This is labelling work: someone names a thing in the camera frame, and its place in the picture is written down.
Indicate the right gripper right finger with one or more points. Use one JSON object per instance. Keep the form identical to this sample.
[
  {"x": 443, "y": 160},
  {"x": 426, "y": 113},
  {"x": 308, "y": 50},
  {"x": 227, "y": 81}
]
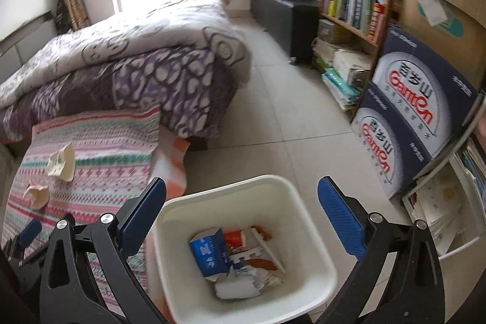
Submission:
[{"x": 397, "y": 277}]

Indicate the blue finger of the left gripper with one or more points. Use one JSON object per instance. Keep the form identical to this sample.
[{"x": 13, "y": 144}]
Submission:
[{"x": 30, "y": 232}]

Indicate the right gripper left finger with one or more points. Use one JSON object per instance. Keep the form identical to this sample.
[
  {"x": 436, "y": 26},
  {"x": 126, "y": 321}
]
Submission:
[{"x": 68, "y": 292}]

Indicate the blue cardboard box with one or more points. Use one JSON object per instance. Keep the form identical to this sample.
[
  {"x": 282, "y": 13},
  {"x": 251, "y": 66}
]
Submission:
[{"x": 210, "y": 252}]

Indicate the red snack wrapper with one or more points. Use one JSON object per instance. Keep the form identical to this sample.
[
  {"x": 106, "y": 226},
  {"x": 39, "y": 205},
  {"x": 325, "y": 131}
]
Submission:
[{"x": 238, "y": 240}]

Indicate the white plastic trash bin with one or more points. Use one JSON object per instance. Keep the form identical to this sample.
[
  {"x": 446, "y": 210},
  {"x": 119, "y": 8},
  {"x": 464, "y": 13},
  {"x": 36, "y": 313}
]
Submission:
[{"x": 270, "y": 202}]

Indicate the striped patterned blanket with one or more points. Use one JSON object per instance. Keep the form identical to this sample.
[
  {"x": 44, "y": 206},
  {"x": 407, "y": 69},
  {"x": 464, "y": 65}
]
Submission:
[{"x": 117, "y": 154}]

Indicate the white shelf with papers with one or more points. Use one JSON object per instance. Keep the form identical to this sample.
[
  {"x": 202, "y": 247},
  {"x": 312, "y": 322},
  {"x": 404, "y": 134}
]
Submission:
[{"x": 451, "y": 198}]

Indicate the ganten water box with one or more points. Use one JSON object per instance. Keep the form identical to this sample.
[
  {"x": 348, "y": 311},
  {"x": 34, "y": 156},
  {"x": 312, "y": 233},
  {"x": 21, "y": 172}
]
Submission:
[
  {"x": 396, "y": 153},
  {"x": 429, "y": 93}
]

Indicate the grey bed headboard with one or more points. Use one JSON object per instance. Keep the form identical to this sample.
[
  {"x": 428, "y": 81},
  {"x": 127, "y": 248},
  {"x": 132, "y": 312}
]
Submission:
[{"x": 21, "y": 45}]

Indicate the white cartoon print duvet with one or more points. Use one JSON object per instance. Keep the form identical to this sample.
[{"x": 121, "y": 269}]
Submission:
[{"x": 203, "y": 24}]

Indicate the brown cardboard box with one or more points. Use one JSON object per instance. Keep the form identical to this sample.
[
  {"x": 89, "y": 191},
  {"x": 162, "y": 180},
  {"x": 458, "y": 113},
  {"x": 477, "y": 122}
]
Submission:
[{"x": 455, "y": 29}]

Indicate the black storage ottoman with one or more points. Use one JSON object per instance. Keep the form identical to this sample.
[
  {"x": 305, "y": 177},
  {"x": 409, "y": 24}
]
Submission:
[{"x": 293, "y": 24}]

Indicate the wooden bookshelf with books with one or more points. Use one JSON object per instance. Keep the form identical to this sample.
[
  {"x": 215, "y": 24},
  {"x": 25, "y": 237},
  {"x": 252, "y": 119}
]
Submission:
[{"x": 349, "y": 37}]

